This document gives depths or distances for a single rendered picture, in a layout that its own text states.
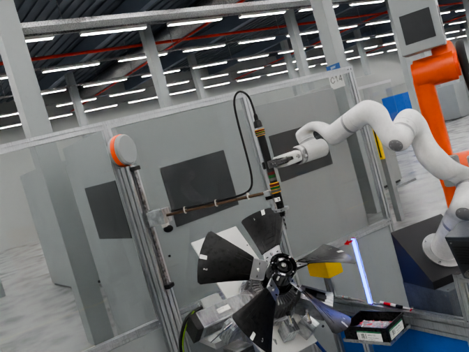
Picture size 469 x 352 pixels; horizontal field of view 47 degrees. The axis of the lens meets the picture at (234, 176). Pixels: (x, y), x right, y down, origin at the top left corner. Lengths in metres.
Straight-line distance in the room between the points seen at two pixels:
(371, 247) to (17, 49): 4.40
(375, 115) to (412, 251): 0.70
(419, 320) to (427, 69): 3.91
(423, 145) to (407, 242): 0.54
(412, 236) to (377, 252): 1.08
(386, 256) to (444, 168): 1.57
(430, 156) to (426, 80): 3.84
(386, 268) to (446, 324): 1.40
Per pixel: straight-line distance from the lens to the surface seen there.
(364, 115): 2.20
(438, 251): 2.55
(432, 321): 2.45
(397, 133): 2.13
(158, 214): 2.58
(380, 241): 3.70
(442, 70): 6.01
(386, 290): 3.75
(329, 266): 2.78
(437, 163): 2.25
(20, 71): 6.35
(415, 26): 5.96
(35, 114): 6.27
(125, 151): 2.63
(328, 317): 2.24
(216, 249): 2.29
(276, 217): 2.48
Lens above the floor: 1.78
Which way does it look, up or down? 4 degrees down
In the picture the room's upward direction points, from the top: 16 degrees counter-clockwise
